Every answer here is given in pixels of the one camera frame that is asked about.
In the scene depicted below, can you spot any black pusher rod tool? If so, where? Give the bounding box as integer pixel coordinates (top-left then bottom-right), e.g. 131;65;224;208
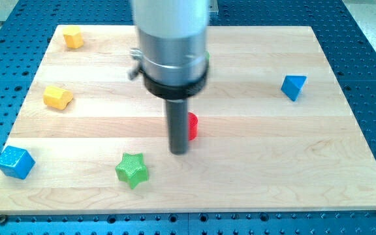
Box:
165;99;189;155

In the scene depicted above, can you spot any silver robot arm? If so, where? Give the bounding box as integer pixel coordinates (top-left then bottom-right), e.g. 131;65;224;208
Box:
129;0;210;155

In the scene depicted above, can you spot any green star block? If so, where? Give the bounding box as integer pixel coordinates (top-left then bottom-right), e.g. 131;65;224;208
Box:
115;153;149;189

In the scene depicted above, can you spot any red block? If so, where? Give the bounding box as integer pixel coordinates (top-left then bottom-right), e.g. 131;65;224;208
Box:
188;112;198;141

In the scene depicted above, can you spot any wooden board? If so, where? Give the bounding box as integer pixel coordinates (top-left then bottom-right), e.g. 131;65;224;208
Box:
0;25;376;214

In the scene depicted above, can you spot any blue triangle block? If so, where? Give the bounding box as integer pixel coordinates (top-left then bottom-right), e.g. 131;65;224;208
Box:
281;75;307;101

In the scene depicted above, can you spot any blue cube block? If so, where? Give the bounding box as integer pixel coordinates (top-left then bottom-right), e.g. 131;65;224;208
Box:
0;146;35;180

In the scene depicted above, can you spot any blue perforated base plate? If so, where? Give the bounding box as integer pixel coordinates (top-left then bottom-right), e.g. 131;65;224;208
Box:
0;0;376;234

